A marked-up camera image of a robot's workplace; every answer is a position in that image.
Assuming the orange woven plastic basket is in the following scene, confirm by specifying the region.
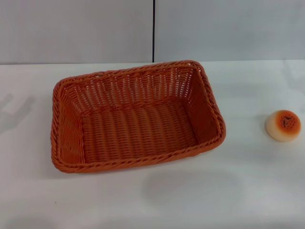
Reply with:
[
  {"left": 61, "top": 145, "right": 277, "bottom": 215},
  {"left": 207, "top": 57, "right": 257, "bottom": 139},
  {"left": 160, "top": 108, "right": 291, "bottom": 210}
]
[{"left": 50, "top": 60, "right": 226, "bottom": 174}]

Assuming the round toasted bread bun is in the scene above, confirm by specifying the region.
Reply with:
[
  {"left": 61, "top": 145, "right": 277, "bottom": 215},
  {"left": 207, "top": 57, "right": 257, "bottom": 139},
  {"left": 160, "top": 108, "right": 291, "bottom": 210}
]
[{"left": 265, "top": 109, "right": 302, "bottom": 143}]

